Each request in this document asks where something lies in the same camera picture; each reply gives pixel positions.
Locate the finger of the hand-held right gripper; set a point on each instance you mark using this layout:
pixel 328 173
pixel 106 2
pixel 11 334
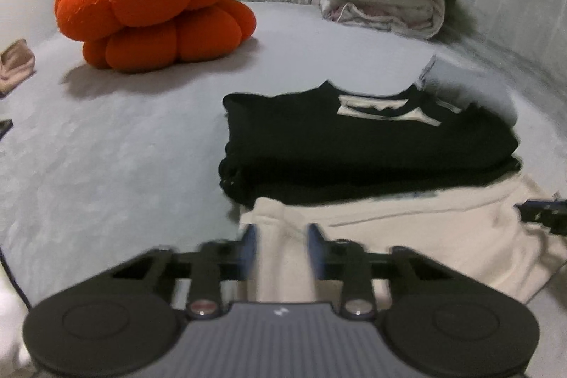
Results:
pixel 542 209

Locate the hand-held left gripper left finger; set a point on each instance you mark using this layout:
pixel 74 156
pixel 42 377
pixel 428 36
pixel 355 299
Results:
pixel 250 249

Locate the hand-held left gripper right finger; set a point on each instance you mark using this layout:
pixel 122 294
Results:
pixel 315 249

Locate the cream printed sweatshirt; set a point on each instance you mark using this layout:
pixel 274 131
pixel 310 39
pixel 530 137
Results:
pixel 443 236

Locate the black sweater with white trim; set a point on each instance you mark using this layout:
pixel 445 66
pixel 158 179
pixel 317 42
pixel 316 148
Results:
pixel 354 143

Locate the folded grey garment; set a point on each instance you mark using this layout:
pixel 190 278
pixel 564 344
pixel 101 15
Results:
pixel 469 88

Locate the grey bed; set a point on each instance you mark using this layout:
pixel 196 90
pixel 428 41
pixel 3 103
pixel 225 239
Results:
pixel 110 147

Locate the grey quilted blanket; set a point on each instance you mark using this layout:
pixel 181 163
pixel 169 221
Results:
pixel 522 15

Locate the white cloth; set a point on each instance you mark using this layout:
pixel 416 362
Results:
pixel 9 316

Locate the folded white pink quilt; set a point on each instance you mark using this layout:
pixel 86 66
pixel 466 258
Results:
pixel 381 1

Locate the orange pumpkin plush pillow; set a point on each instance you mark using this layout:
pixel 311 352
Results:
pixel 155 1

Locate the dark phone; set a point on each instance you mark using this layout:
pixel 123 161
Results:
pixel 4 129

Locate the beige cloth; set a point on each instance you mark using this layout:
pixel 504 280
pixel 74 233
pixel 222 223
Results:
pixel 15 66

